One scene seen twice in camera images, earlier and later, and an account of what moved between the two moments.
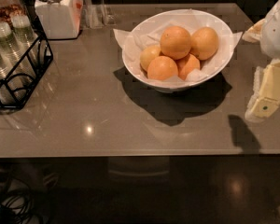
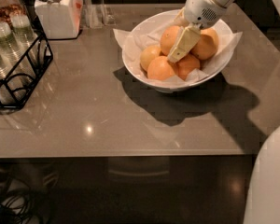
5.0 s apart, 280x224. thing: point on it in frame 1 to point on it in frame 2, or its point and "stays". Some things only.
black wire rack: [21, 51] stays
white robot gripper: [276, 32] to [198, 9]
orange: [187, 64] stays
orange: [175, 42] stays
